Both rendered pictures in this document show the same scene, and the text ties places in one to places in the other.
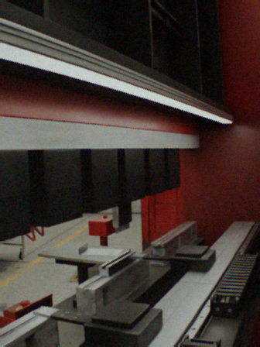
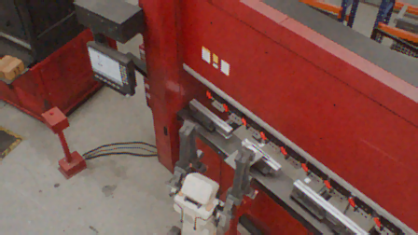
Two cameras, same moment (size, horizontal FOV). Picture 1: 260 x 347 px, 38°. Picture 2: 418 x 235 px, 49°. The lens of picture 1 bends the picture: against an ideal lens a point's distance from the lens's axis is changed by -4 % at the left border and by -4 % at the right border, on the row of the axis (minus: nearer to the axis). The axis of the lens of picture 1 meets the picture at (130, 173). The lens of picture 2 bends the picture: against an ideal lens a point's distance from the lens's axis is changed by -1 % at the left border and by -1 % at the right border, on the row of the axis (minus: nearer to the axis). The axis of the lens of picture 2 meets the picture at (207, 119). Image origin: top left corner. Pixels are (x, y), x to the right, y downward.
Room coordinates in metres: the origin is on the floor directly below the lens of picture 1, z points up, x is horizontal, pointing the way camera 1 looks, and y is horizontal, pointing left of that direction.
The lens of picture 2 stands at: (0.67, 2.39, 3.89)
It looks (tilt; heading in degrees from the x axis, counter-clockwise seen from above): 47 degrees down; 293
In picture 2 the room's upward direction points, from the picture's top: straight up
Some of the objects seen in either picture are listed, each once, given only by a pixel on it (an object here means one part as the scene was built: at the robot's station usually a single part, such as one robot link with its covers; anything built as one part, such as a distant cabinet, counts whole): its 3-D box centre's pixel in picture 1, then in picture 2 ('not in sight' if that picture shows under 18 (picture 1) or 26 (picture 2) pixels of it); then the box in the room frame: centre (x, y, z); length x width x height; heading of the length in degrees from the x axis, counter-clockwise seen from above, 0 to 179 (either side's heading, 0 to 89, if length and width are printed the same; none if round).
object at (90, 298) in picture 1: (117, 283); (260, 158); (1.18, 0.05, 0.92); 0.39 x 0.06 x 0.10; 156
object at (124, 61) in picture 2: not in sight; (113, 66); (2.52, 0.00, 1.42); 0.45 x 0.12 x 0.36; 168
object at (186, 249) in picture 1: (169, 255); not in sight; (1.16, -0.11, 1.01); 0.26 x 0.12 x 0.05; 66
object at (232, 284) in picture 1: (238, 279); not in sight; (0.87, -0.25, 1.02); 0.37 x 0.06 x 0.04; 156
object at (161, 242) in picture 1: (176, 241); (210, 118); (1.73, -0.20, 0.92); 0.50 x 0.06 x 0.10; 156
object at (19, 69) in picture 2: not in sight; (6, 66); (3.75, 0.04, 1.04); 0.30 x 0.26 x 0.12; 170
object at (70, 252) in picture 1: (84, 252); (243, 158); (1.29, 0.16, 1.00); 0.26 x 0.18 x 0.01; 66
